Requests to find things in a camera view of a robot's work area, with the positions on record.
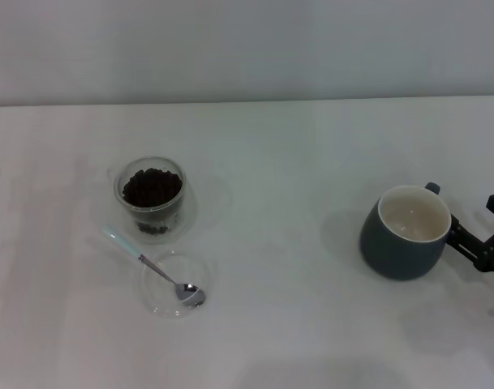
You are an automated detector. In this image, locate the coffee bean heap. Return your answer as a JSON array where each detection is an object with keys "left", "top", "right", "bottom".
[{"left": 122, "top": 166, "right": 183, "bottom": 207}]

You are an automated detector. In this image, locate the small clear glass dish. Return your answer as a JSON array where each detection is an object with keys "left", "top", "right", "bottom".
[{"left": 140, "top": 250, "right": 213, "bottom": 320}]

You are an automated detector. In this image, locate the dark blue ceramic mug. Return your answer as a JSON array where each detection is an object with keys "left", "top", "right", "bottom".
[{"left": 359, "top": 182, "right": 453, "bottom": 281}]

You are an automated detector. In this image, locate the double-walled glass cup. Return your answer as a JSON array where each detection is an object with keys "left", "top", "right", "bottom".
[{"left": 106, "top": 156, "right": 200, "bottom": 246}]

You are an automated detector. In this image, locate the blue-handled metal spoon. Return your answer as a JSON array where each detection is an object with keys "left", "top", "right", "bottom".
[{"left": 101, "top": 225, "right": 208, "bottom": 308}]

